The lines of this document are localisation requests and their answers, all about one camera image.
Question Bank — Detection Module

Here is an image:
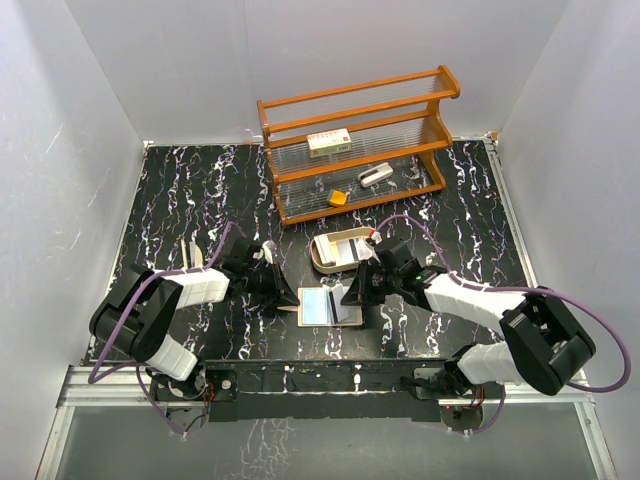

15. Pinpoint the black front base bar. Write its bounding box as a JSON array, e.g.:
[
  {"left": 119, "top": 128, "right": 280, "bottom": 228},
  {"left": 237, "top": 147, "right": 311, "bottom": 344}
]
[{"left": 151, "top": 359, "right": 500, "bottom": 430}]

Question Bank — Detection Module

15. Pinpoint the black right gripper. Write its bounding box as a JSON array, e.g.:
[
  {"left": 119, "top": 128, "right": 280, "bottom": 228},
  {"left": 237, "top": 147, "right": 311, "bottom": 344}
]
[{"left": 342, "top": 259, "right": 402, "bottom": 306}]

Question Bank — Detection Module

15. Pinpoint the stack of cards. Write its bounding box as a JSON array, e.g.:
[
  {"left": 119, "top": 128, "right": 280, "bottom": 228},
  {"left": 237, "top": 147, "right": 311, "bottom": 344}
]
[{"left": 314, "top": 234, "right": 336, "bottom": 267}]

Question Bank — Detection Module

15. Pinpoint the aluminium frame rail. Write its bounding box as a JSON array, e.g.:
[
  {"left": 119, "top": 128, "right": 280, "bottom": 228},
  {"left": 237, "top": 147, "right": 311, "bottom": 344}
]
[{"left": 50, "top": 140, "right": 608, "bottom": 479}]

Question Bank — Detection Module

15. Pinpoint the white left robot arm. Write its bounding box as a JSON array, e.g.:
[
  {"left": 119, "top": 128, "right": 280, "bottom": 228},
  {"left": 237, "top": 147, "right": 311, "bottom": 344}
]
[{"left": 89, "top": 237, "right": 300, "bottom": 399}]

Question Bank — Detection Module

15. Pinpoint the cream leather card holder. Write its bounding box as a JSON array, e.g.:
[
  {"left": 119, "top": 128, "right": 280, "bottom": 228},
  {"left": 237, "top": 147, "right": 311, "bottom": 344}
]
[{"left": 279, "top": 285, "right": 364, "bottom": 327}]

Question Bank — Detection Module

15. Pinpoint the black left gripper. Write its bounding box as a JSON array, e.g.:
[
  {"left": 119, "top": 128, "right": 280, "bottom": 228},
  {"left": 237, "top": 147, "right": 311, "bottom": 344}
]
[{"left": 244, "top": 261, "right": 299, "bottom": 309}]

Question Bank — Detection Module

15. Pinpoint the orange wooden shelf rack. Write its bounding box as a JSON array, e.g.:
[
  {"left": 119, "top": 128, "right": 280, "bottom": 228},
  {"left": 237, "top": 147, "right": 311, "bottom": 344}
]
[{"left": 257, "top": 65, "right": 460, "bottom": 226}]

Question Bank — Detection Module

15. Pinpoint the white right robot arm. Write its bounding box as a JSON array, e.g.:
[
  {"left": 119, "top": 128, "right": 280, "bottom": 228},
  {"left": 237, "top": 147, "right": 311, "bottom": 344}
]
[{"left": 340, "top": 237, "right": 596, "bottom": 397}]

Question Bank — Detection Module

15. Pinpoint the credit card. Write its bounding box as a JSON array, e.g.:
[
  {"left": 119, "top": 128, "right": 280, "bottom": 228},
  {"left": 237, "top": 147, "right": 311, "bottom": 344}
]
[{"left": 327, "top": 285, "right": 348, "bottom": 324}]

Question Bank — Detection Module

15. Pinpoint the white red paper box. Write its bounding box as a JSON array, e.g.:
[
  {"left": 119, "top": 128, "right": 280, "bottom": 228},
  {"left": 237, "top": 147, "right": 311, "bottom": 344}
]
[{"left": 306, "top": 128, "right": 352, "bottom": 158}]

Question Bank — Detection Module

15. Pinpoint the card with black stripe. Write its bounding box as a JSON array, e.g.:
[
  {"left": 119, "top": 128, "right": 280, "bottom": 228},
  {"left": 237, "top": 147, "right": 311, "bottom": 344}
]
[{"left": 336, "top": 237, "right": 373, "bottom": 265}]

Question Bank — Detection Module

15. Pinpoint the beige oval tray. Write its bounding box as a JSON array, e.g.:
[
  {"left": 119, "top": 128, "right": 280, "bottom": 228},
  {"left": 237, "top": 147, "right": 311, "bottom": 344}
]
[{"left": 310, "top": 227, "right": 381, "bottom": 274}]

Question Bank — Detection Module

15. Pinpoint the yellow tape measure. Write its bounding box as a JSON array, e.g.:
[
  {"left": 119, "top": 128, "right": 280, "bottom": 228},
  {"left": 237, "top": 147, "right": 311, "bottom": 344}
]
[{"left": 327, "top": 189, "right": 349, "bottom": 207}]

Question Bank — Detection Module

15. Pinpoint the white stapler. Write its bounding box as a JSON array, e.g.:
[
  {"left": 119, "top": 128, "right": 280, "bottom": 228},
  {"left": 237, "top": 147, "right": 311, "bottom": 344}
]
[{"left": 358, "top": 162, "right": 393, "bottom": 188}]

